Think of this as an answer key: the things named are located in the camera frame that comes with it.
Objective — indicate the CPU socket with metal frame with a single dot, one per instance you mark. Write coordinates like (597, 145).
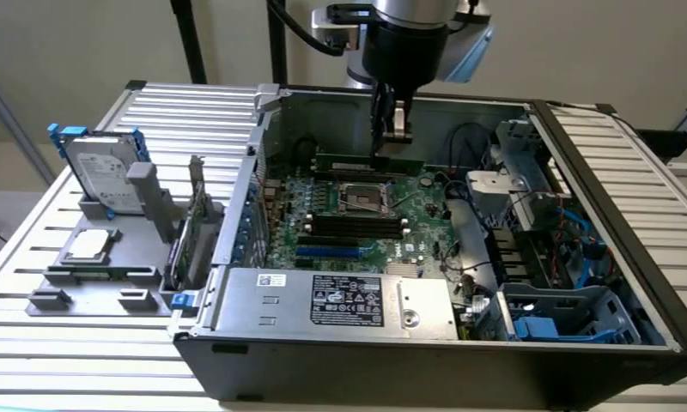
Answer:
(363, 197)

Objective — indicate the grey metal drive cage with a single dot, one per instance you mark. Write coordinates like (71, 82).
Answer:
(515, 189)

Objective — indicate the small silver chipset heatsink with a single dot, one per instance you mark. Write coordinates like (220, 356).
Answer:
(404, 271)

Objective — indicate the blue expansion slot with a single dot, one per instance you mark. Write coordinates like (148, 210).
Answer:
(328, 251)

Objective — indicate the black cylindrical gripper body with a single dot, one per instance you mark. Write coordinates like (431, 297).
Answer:
(403, 51)

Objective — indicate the grey parts rack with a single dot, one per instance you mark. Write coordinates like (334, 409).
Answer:
(91, 296)

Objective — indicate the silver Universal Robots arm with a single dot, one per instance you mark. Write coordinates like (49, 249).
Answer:
(412, 10)

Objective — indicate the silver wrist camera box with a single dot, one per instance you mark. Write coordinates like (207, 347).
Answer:
(335, 26)

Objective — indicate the green motherboard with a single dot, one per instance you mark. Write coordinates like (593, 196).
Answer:
(430, 240)

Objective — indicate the black vertical pole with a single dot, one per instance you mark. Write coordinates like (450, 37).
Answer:
(276, 47)
(189, 40)

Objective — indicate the black open PC case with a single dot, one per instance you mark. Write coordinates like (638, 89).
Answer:
(378, 369)

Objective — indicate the hard disk with blue rails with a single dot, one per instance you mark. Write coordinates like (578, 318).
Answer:
(103, 171)

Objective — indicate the black expansion slot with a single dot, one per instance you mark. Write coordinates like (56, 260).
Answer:
(327, 241)

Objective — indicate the silver power supply unit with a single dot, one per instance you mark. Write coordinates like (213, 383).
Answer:
(332, 304)

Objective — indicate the green RAM stick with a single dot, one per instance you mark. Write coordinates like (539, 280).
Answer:
(343, 163)

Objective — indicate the black RAM slot bank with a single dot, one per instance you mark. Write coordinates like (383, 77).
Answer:
(355, 225)

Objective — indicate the silver CPU chip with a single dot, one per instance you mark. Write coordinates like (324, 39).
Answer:
(91, 244)

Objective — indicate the blue plastic disk bay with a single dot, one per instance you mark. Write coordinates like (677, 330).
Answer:
(585, 317)

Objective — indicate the green graphics card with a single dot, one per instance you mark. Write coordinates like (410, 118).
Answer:
(189, 240)

